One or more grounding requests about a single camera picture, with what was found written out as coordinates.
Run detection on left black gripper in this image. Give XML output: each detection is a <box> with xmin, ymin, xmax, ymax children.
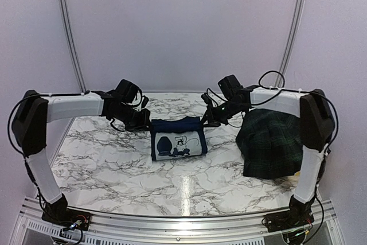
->
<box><xmin>112</xmin><ymin>103</ymin><xmax>154</xmax><ymax>133</ymax></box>

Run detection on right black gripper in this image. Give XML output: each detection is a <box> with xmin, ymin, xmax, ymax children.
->
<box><xmin>199</xmin><ymin>99</ymin><xmax>245</xmax><ymax>127</ymax></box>

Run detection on navy blue t-shirt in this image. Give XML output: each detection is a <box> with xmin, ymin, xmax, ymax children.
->
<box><xmin>150</xmin><ymin>116</ymin><xmax>208</xmax><ymax>161</ymax></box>

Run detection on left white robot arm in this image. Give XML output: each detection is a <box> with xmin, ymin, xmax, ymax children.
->
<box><xmin>7</xmin><ymin>88</ymin><xmax>150</xmax><ymax>225</ymax></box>

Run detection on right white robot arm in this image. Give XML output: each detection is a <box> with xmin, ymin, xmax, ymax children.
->
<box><xmin>201</xmin><ymin>84</ymin><xmax>339</xmax><ymax>227</ymax></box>

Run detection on dark green plaid garment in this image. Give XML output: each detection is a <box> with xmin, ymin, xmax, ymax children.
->
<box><xmin>236</xmin><ymin>109</ymin><xmax>303</xmax><ymax>180</ymax></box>

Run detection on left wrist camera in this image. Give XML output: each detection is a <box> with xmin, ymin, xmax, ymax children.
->
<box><xmin>115</xmin><ymin>79</ymin><xmax>141</xmax><ymax>104</ymax></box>

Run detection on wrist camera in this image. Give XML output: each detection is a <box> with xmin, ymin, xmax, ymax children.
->
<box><xmin>115</xmin><ymin>79</ymin><xmax>141</xmax><ymax>104</ymax></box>
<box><xmin>218</xmin><ymin>75</ymin><xmax>243</xmax><ymax>100</ymax></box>

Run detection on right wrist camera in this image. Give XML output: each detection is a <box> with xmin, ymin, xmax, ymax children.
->
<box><xmin>218</xmin><ymin>75</ymin><xmax>243</xmax><ymax>100</ymax></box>

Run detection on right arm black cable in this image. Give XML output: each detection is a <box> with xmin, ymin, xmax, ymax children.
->
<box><xmin>257</xmin><ymin>69</ymin><xmax>339</xmax><ymax>148</ymax></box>

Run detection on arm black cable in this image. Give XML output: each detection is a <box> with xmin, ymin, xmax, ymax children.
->
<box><xmin>7</xmin><ymin>92</ymin><xmax>89</xmax><ymax>157</ymax></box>
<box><xmin>257</xmin><ymin>69</ymin><xmax>339</xmax><ymax>148</ymax></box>

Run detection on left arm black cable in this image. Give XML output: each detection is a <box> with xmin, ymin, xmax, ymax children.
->
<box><xmin>7</xmin><ymin>92</ymin><xmax>89</xmax><ymax>157</ymax></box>

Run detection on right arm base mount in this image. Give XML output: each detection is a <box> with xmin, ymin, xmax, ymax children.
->
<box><xmin>261</xmin><ymin>210</ymin><xmax>314</xmax><ymax>232</ymax></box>

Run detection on front aluminium rail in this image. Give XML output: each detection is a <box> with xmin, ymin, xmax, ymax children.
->
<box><xmin>9</xmin><ymin>197</ymin><xmax>346</xmax><ymax>244</ymax></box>

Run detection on right aluminium frame post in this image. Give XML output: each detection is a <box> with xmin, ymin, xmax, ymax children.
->
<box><xmin>280</xmin><ymin>0</ymin><xmax>305</xmax><ymax>76</ymax></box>

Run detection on aluminium frame post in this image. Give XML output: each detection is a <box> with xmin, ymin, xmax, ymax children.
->
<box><xmin>280</xmin><ymin>0</ymin><xmax>305</xmax><ymax>76</ymax></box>
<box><xmin>54</xmin><ymin>0</ymin><xmax>88</xmax><ymax>92</ymax></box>

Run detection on left aluminium frame post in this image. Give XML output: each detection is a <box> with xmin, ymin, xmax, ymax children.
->
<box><xmin>54</xmin><ymin>0</ymin><xmax>88</xmax><ymax>92</ymax></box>

